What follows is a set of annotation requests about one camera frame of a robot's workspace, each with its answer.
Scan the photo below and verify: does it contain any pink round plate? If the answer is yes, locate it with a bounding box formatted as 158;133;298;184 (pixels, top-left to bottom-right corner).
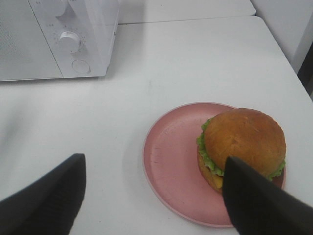
143;103;285;227

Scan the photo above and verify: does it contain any round white door button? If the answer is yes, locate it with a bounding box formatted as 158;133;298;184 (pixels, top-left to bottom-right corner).
71;60;90;73

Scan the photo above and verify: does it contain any white timer knob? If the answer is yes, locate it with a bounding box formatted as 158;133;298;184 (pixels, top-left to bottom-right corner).
58;31;81;53

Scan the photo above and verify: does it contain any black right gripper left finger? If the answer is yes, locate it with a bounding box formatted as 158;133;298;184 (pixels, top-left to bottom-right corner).
0;153;86;235

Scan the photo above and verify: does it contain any white microwave door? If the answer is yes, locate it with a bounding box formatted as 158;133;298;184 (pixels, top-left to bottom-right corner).
0;0;63;81

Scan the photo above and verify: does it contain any white microwave oven body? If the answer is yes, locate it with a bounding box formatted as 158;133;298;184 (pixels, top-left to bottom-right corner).
0;0;120;82

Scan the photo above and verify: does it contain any burger with lettuce and cheese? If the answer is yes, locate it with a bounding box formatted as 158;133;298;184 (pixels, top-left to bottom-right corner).
196;108;287;193

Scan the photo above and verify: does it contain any upper white power knob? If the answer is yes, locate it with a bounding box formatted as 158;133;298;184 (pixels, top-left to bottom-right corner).
53;0;74;17

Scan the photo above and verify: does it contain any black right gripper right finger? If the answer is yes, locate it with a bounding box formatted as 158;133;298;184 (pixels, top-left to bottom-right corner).
224;157;313;235

